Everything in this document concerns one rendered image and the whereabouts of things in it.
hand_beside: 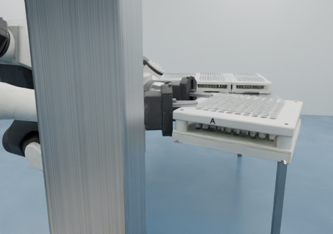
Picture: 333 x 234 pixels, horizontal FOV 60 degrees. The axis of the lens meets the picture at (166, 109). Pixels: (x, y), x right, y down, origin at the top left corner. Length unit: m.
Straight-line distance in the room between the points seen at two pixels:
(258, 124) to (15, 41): 0.68
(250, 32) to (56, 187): 4.68
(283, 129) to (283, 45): 4.37
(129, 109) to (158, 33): 4.68
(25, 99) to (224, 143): 0.40
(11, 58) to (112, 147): 0.76
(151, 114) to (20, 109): 0.26
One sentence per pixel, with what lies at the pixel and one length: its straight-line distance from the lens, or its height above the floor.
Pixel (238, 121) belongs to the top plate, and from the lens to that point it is 0.58.
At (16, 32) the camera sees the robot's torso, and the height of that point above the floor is 1.20.
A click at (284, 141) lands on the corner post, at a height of 1.00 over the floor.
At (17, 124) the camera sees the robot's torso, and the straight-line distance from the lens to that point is 1.11.
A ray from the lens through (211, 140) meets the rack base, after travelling 0.61.
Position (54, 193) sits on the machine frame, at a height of 1.08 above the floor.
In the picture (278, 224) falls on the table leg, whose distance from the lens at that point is 1.80.
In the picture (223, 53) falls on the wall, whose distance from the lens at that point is 4.80.
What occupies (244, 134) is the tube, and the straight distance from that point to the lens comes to 0.62.
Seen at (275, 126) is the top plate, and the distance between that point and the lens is 0.57.
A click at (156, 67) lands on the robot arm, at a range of 1.12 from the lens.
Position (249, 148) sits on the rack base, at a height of 0.98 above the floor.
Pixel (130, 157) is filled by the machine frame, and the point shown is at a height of 1.11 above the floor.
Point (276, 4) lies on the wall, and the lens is 4.91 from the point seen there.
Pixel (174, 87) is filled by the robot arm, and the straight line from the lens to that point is 0.80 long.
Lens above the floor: 1.19
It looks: 14 degrees down
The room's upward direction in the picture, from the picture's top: straight up
